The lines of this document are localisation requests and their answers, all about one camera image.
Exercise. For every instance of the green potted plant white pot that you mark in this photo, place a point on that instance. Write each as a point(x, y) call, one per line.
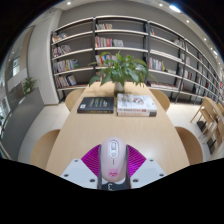
point(121, 70)

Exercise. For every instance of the group of wooden chairs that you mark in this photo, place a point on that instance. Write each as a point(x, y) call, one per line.
point(208, 116)

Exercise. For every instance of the ceiling lights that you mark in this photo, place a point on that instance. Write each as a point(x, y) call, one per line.
point(174, 8)

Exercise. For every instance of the pink computer mouse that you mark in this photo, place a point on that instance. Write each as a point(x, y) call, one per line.
point(113, 161)

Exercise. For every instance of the white illustrated-cover book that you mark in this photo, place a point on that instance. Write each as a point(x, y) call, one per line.
point(135, 101)

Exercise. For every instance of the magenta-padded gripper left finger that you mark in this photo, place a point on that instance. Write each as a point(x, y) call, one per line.
point(78, 171)

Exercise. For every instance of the black hardcover book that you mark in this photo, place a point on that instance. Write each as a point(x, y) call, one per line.
point(96, 104)

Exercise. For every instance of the grey shelf unit with books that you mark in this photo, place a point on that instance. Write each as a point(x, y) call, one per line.
point(120, 33)

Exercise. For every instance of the small green background plant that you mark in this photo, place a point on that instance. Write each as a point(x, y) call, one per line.
point(29, 85)

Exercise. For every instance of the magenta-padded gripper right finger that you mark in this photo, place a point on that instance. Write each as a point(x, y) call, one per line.
point(148, 171)

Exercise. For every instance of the white book red lettering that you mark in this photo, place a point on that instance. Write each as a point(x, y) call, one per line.
point(136, 114)

